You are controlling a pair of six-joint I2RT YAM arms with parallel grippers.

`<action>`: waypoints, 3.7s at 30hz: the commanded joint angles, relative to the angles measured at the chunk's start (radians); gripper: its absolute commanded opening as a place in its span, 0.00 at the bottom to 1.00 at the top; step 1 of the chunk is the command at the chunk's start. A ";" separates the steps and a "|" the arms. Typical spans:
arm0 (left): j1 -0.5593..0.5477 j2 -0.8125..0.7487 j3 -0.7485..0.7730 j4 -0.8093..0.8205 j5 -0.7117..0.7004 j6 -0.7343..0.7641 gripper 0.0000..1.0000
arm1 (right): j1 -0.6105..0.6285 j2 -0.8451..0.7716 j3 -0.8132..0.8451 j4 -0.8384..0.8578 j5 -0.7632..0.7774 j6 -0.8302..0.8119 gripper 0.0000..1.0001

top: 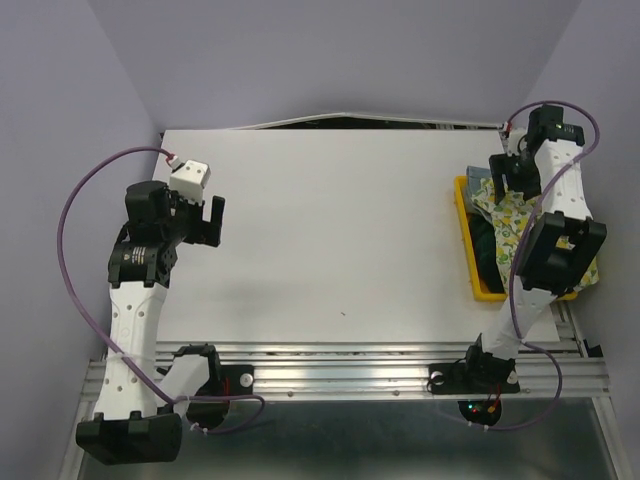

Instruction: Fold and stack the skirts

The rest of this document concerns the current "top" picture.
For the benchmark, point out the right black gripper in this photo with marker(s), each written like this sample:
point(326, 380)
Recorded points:
point(501, 164)

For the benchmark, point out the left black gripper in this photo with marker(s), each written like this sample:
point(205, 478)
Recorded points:
point(205, 232)

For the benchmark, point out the lemon print skirt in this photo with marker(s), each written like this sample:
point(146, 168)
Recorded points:
point(508, 219)

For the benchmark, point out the light blue denim skirt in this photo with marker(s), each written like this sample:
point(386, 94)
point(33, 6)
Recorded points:
point(474, 177)

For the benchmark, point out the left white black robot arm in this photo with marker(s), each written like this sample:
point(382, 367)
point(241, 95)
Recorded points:
point(132, 422)

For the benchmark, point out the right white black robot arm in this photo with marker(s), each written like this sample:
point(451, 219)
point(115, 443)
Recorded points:
point(559, 242)

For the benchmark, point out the dark green skirt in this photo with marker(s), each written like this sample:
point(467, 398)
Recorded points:
point(484, 248)

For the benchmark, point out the yellow plastic tray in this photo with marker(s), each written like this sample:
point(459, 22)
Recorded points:
point(479, 288)

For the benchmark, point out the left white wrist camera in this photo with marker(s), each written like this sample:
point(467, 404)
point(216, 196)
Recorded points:
point(189, 179)

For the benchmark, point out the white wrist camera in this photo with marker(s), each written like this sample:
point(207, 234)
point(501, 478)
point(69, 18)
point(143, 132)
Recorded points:
point(515, 141)
point(189, 179)

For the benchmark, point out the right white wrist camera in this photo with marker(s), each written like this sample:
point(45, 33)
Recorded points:
point(515, 141)

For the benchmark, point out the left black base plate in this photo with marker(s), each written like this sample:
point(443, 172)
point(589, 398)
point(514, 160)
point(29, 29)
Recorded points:
point(227, 416)

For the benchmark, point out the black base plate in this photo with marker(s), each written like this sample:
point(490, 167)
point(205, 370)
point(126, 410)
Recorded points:
point(227, 416)
point(481, 402)

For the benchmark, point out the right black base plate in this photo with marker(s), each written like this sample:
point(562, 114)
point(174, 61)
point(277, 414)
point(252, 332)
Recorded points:
point(481, 402)

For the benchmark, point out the aluminium rail frame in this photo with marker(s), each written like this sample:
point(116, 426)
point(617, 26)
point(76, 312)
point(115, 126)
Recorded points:
point(341, 275)

